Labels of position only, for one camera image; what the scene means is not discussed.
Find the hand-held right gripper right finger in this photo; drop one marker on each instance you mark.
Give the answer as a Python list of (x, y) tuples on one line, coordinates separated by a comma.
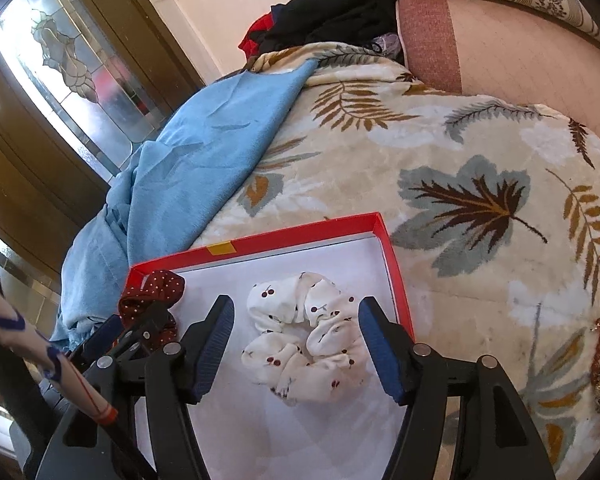
[(382, 350)]

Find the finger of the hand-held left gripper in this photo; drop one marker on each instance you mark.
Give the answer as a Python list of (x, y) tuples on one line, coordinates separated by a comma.
[(102, 332), (150, 317)]

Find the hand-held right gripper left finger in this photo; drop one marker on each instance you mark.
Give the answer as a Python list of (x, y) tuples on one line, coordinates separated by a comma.
[(212, 350)]

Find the red dotted scrunchie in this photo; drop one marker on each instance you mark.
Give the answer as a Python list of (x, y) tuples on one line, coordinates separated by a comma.
[(155, 285)]

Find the white cherry print scrunchie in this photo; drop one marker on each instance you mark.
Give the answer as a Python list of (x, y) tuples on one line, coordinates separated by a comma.
[(285, 305)]

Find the red cardboard box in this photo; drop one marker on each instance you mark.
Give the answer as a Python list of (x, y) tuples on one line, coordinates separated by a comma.
[(280, 265)]

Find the cream tube with blue marks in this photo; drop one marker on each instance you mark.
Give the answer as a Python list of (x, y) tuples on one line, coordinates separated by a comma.
[(30, 340)]

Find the blue cloth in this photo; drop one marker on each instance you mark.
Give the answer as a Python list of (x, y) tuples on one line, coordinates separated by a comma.
[(195, 150)]

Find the wooden door with patterned glass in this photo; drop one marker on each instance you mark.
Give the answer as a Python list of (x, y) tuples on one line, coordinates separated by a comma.
[(10, 185)]

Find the leaf print blanket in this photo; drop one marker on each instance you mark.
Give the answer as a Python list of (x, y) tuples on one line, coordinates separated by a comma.
[(340, 180)]

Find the red cloth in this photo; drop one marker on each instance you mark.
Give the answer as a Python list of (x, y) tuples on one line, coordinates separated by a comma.
[(257, 32)]

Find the purple cloth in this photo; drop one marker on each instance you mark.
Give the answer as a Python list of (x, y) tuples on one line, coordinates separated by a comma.
[(390, 45)]

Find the black clothes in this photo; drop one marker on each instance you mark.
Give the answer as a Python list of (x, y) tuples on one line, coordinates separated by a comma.
[(340, 15)]

